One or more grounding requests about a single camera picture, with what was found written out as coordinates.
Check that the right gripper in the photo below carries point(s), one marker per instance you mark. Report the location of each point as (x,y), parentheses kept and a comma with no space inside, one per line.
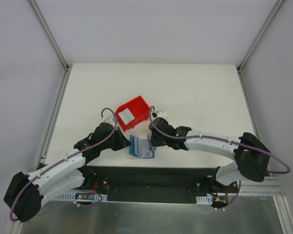
(154,137)

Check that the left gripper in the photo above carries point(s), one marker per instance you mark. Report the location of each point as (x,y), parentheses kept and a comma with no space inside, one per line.
(118,139)

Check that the blue leather card holder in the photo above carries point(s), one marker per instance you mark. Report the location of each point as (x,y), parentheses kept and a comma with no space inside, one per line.
(133,149)

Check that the red plastic bin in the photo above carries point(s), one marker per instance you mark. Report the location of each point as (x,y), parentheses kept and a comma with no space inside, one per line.
(138,107)

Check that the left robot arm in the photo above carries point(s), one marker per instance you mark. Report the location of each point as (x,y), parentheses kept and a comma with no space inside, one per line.
(28,193)

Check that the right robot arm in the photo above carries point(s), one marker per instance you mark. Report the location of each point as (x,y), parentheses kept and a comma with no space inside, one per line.
(247,152)

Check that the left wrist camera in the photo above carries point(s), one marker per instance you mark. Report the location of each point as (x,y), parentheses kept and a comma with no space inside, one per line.
(109,119)

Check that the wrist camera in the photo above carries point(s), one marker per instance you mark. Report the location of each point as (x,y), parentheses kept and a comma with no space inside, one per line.
(155,113)
(109,119)

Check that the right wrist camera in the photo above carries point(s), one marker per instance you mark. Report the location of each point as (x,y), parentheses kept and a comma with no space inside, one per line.
(155,113)

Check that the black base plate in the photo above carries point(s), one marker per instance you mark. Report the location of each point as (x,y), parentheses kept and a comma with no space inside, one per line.
(159,185)

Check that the left white cable duct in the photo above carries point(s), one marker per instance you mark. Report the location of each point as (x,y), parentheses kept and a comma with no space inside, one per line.
(80,196)

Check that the white cable duct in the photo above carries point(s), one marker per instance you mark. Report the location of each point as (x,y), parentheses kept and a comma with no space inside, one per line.
(204,200)
(80,196)

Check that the right white cable duct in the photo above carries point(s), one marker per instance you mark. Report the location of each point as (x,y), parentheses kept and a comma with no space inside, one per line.
(204,200)

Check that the left aluminium frame post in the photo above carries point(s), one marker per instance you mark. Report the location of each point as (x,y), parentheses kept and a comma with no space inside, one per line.
(48,33)

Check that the aluminium frame post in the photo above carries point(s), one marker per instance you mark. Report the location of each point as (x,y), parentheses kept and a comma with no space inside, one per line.
(48,33)
(260,34)

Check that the aluminium front rail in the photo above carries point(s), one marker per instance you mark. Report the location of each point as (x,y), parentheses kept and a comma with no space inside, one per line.
(271,186)

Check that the right aluminium frame post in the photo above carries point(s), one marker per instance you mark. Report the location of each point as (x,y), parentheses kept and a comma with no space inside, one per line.
(260,34)

